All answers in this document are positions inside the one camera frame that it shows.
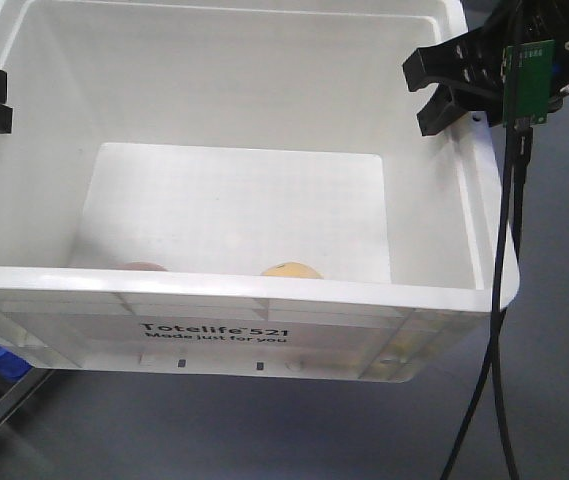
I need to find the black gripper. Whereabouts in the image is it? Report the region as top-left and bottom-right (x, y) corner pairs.
(402, 1), (569, 136)

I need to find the pink round plush toy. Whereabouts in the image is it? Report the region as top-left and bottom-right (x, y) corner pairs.
(117, 261), (167, 272)

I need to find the white plastic tote box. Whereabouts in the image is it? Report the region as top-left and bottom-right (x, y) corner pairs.
(0, 1), (501, 382)

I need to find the yellow round plush toy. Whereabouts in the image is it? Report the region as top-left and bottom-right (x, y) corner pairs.
(261, 262), (323, 279)

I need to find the black cable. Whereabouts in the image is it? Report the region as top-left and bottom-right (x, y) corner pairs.
(493, 127), (535, 480)
(438, 0), (525, 480)

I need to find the green circuit board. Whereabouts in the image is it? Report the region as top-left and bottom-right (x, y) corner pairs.
(501, 40), (555, 127)

